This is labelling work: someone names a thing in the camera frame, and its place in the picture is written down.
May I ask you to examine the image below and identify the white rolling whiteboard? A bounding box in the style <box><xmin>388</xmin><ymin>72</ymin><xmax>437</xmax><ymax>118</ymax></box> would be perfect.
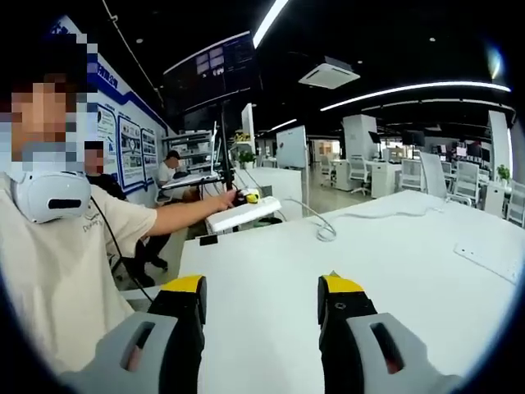
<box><xmin>275</xmin><ymin>125</ymin><xmax>309</xmax><ymax>218</ymax></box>

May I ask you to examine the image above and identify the blue-framed wall poster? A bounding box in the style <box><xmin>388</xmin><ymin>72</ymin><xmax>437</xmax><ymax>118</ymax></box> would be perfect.
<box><xmin>117</xmin><ymin>114</ymin><xmax>144</xmax><ymax>190</ymax></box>
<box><xmin>141</xmin><ymin>127</ymin><xmax>159</xmax><ymax>181</ymax></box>

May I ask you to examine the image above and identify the person's left hand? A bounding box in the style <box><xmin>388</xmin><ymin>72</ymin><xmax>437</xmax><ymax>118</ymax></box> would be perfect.
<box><xmin>216</xmin><ymin>190</ymin><xmax>247</xmax><ymax>211</ymax></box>

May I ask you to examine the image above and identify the black worn device cable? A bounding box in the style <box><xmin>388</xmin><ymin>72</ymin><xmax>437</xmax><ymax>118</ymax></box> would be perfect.
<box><xmin>90</xmin><ymin>195</ymin><xmax>155</xmax><ymax>303</ymax></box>

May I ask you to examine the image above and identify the black monitor stand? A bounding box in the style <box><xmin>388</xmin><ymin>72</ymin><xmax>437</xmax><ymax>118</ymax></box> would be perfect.
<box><xmin>219</xmin><ymin>102</ymin><xmax>237</xmax><ymax>194</ymax></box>

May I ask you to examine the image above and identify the blue white wall display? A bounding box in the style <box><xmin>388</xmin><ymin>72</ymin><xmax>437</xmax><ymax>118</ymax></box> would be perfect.
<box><xmin>48</xmin><ymin>16</ymin><xmax>170</xmax><ymax>196</ymax></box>

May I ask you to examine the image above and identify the wall poster with round picture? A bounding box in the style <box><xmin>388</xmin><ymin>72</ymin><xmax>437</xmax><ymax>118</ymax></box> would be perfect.
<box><xmin>96</xmin><ymin>102</ymin><xmax>120</xmax><ymax>184</ymax></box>

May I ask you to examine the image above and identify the ceiling air conditioner unit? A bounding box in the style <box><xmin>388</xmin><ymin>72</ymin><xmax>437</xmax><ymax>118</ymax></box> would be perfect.
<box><xmin>298</xmin><ymin>57</ymin><xmax>361</xmax><ymax>90</ymax></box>

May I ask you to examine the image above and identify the white storage shelf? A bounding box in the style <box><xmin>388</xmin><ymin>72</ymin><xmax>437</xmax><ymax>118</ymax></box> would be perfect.
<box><xmin>162</xmin><ymin>130</ymin><xmax>214</xmax><ymax>176</ymax></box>

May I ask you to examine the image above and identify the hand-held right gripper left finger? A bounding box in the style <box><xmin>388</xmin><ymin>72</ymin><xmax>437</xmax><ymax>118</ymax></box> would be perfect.
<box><xmin>60</xmin><ymin>274</ymin><xmax>208</xmax><ymax>394</ymax></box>

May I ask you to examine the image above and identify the white worn chest device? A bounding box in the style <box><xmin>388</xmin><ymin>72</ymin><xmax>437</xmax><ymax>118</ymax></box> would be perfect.
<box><xmin>7</xmin><ymin>170</ymin><xmax>94</xmax><ymax>226</ymax></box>

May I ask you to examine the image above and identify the white table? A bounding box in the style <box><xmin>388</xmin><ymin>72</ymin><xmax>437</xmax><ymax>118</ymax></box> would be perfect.
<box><xmin>121</xmin><ymin>189</ymin><xmax>524</xmax><ymax>394</ymax></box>

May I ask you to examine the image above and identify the row of white office desks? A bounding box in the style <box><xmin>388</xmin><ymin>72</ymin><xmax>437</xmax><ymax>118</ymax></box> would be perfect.
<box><xmin>330</xmin><ymin>158</ymin><xmax>525</xmax><ymax>222</ymax></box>

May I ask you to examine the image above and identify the silver laptop on tray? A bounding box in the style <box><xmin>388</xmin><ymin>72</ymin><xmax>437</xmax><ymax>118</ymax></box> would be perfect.
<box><xmin>161</xmin><ymin>121</ymin><xmax>222</xmax><ymax>190</ymax></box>

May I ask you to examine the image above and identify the white high-back chair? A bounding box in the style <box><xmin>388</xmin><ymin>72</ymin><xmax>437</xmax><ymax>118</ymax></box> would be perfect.
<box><xmin>418</xmin><ymin>150</ymin><xmax>473</xmax><ymax>206</ymax></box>

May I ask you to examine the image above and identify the large dark monitor screen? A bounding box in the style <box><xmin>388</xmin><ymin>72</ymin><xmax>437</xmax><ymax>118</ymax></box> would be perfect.
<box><xmin>162</xmin><ymin>30</ymin><xmax>260</xmax><ymax>124</ymax></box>

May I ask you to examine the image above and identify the group of white office chairs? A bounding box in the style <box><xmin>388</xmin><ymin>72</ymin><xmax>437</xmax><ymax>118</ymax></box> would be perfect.
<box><xmin>319</xmin><ymin>153</ymin><xmax>525</xmax><ymax>229</ymax></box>

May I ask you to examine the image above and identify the long ceiling light strip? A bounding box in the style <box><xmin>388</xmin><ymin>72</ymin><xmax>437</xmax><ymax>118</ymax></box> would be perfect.
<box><xmin>252</xmin><ymin>0</ymin><xmax>290</xmax><ymax>48</ymax></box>
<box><xmin>319</xmin><ymin>80</ymin><xmax>512</xmax><ymax>112</ymax></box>

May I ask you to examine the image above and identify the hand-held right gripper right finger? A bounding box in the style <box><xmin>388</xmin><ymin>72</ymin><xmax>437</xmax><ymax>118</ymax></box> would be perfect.
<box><xmin>317</xmin><ymin>270</ymin><xmax>467</xmax><ymax>394</ymax></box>

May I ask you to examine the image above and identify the white power strip cable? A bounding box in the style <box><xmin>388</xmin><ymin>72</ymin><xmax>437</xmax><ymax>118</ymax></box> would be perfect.
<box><xmin>281</xmin><ymin>198</ymin><xmax>448</xmax><ymax>243</ymax></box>

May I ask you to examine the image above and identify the person's beige shirt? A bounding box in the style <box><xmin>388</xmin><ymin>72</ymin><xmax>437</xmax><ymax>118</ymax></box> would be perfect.
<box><xmin>0</xmin><ymin>172</ymin><xmax>159</xmax><ymax>374</ymax></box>

